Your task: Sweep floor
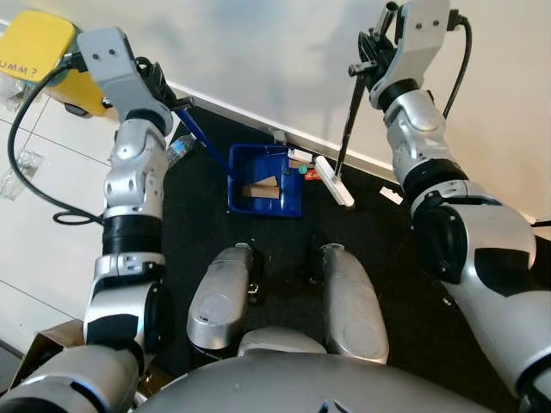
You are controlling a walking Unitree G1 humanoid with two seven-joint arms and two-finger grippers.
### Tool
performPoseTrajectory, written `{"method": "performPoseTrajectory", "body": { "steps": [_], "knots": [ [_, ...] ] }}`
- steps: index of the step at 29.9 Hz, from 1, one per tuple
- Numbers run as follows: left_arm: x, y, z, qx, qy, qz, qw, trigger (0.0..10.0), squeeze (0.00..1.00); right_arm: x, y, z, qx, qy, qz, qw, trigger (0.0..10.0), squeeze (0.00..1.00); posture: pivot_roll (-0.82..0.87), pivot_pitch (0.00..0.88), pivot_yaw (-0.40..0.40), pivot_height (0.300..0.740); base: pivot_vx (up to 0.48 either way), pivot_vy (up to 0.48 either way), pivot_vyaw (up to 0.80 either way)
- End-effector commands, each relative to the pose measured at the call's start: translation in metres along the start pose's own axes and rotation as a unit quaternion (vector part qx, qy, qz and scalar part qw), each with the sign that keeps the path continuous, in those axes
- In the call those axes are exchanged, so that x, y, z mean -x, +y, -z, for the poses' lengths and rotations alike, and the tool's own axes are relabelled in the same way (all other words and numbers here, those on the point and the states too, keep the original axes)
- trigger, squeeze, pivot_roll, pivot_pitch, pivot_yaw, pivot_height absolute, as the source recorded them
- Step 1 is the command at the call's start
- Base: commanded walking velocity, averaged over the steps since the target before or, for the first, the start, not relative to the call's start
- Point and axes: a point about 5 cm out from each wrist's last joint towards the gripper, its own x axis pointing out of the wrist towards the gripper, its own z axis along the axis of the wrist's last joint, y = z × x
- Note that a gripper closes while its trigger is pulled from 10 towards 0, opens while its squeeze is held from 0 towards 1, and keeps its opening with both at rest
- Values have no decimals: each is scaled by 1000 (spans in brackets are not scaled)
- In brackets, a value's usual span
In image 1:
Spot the yellow trash bin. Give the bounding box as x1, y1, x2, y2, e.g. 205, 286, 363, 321
0, 10, 108, 117

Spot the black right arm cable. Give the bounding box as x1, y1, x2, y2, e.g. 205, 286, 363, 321
446, 13, 473, 117

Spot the silver robot leg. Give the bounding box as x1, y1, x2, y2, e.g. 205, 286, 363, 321
312, 243, 390, 364
186, 243, 263, 352

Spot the silver robot right leg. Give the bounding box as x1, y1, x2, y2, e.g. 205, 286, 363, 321
312, 243, 390, 364

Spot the blue plastic dustpan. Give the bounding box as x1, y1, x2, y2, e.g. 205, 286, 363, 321
176, 105, 305, 219

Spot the white-headed black-handled brush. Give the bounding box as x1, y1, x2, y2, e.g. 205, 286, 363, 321
314, 3, 399, 209

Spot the rectangular cardboard scrap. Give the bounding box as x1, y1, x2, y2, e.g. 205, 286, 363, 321
241, 185, 282, 200

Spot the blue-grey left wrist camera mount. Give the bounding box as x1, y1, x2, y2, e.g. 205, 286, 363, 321
76, 26, 173, 130

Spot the silver robot left leg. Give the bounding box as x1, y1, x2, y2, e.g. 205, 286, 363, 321
186, 243, 263, 352

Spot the clear plastic wrapper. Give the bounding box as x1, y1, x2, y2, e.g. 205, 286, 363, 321
0, 82, 28, 111
0, 151, 44, 200

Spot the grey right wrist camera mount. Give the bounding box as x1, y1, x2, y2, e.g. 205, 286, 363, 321
379, 0, 453, 96

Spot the clear plastic bottle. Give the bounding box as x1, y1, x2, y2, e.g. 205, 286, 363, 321
165, 133, 195, 166

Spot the black floor mat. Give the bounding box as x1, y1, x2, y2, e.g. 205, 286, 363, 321
129, 103, 551, 413

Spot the grey robot torso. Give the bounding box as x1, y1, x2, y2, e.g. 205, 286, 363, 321
133, 348, 517, 413

